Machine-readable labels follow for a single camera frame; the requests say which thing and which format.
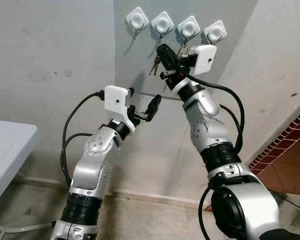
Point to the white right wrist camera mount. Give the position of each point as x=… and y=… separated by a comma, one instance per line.
x=206, y=59

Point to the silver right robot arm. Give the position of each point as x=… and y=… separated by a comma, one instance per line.
x=210, y=125

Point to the white plastic table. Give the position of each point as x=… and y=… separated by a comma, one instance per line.
x=7, y=145

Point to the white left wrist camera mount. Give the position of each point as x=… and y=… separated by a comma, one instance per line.
x=116, y=102

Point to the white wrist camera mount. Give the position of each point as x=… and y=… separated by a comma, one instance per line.
x=116, y=102
x=206, y=59

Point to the white adhesive wall hook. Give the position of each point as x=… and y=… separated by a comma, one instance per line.
x=162, y=23
x=215, y=33
x=188, y=27
x=137, y=20

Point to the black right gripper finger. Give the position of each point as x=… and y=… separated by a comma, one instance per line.
x=165, y=61
x=172, y=54

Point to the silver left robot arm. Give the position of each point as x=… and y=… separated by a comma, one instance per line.
x=92, y=170

